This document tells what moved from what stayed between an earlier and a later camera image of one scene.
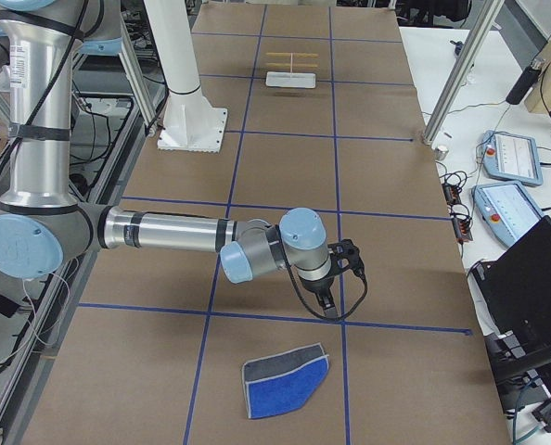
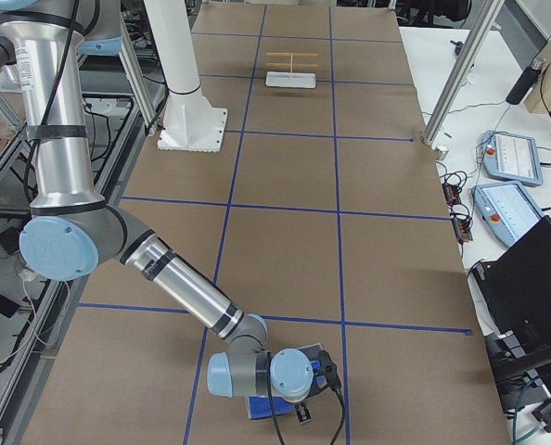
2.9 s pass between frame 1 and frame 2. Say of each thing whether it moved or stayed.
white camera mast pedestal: stayed
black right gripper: moved
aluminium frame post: stayed
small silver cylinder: stayed
